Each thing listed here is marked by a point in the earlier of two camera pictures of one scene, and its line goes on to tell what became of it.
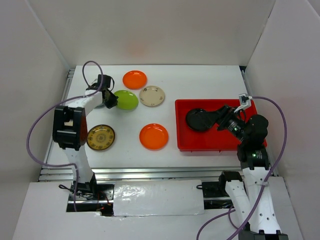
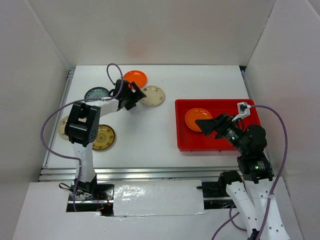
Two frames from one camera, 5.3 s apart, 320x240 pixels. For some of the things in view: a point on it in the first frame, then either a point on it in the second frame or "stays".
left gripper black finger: (109, 99) to (138, 95)
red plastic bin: (186, 138) stays
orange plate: (153, 136) to (196, 113)
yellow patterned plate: (100, 137) stays
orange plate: (134, 79) stays
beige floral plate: (152, 96) stays
